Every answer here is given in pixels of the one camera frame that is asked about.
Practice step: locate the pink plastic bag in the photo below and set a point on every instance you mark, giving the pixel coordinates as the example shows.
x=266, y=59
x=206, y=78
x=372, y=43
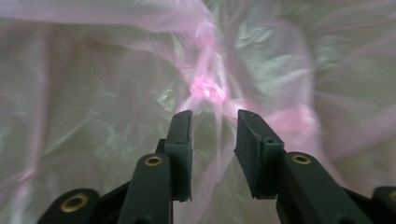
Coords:
x=205, y=84

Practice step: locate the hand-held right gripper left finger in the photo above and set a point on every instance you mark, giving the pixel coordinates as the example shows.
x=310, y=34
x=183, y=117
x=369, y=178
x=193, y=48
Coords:
x=179, y=161

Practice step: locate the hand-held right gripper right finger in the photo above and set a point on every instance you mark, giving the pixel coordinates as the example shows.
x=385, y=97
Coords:
x=261, y=161

